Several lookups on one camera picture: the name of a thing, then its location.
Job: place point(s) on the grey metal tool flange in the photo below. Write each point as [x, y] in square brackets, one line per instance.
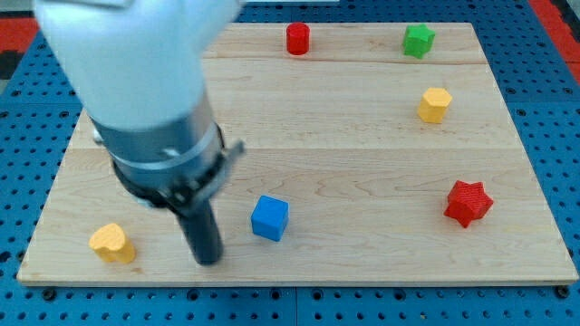
[181, 163]

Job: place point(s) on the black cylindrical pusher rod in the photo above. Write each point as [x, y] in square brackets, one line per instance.
[201, 231]

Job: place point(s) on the yellow heart block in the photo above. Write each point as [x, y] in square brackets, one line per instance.
[111, 244]

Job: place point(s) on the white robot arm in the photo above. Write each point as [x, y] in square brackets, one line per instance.
[137, 68]

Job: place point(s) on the light wooden board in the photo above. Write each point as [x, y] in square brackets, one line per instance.
[334, 133]

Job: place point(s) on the blue cube block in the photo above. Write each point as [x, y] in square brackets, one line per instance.
[270, 218]

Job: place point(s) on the red cylinder block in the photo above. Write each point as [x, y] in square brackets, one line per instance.
[297, 38]

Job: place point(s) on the yellow hexagon block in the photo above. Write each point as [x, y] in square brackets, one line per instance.
[434, 104]

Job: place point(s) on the red star block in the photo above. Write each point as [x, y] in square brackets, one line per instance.
[467, 202]

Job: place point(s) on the green star block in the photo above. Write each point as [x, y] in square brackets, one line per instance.
[418, 40]

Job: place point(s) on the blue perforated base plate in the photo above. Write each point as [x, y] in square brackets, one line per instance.
[39, 110]

